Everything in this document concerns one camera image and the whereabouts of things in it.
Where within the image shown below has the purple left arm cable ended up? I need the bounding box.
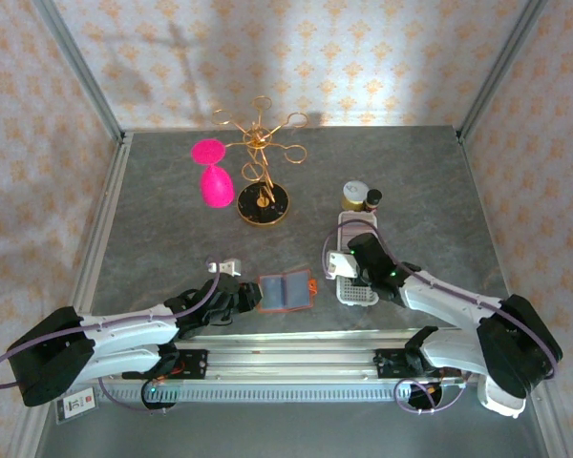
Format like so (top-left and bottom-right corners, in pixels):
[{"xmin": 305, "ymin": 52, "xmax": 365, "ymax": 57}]
[{"xmin": 0, "ymin": 258, "xmax": 221, "ymax": 414}]

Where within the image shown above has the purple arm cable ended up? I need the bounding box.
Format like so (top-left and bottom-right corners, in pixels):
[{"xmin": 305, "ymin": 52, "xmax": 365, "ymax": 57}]
[
  {"xmin": 321, "ymin": 223, "xmax": 564, "ymax": 415},
  {"xmin": 0, "ymin": 258, "xmax": 221, "ymax": 414}
]

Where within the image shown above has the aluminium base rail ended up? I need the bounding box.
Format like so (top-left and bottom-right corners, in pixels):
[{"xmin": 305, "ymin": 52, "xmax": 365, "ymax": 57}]
[{"xmin": 174, "ymin": 332, "xmax": 465, "ymax": 384}]

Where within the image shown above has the gold wire glass rack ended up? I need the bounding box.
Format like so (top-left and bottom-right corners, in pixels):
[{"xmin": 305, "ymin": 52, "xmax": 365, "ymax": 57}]
[{"xmin": 209, "ymin": 94, "xmax": 309, "ymax": 227}]

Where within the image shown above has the white plastic basket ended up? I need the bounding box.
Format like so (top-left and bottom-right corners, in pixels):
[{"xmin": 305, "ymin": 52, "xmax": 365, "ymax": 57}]
[{"xmin": 337, "ymin": 211, "xmax": 382, "ymax": 306}]

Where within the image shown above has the grey slotted cable duct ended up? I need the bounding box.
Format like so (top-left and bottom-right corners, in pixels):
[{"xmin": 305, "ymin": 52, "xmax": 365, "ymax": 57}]
[{"xmin": 102, "ymin": 384, "xmax": 465, "ymax": 405}]

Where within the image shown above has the pink wine glass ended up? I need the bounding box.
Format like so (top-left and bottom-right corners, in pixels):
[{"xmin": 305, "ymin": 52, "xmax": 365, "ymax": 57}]
[{"xmin": 190, "ymin": 137, "xmax": 235, "ymax": 209}]

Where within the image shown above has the laminated label card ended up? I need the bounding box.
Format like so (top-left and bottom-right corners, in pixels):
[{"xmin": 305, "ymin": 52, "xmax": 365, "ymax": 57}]
[{"xmin": 56, "ymin": 391, "xmax": 100, "ymax": 424}]

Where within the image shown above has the gold tin can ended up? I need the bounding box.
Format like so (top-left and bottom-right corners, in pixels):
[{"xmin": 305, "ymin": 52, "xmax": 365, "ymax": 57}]
[{"xmin": 341, "ymin": 179, "xmax": 371, "ymax": 212}]

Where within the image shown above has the aluminium frame post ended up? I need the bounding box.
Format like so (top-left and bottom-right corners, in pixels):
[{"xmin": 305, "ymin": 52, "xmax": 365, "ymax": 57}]
[
  {"xmin": 456, "ymin": 0, "xmax": 551, "ymax": 140},
  {"xmin": 32, "ymin": 0, "xmax": 127, "ymax": 142}
]

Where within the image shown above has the aluminium table side rail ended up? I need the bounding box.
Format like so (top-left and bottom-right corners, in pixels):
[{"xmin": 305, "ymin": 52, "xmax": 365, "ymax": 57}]
[{"xmin": 68, "ymin": 132, "xmax": 135, "ymax": 331}]

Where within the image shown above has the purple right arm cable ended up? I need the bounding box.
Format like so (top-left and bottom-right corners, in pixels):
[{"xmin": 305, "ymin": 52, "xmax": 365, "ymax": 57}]
[{"xmin": 321, "ymin": 223, "xmax": 564, "ymax": 415}]

